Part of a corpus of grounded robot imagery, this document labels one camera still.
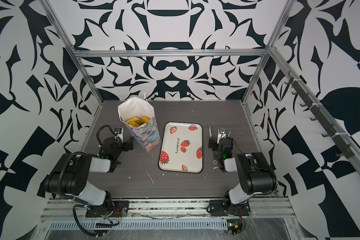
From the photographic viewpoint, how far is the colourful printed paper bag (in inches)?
31.1

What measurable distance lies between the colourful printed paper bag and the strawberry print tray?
8cm

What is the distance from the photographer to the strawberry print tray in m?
0.89
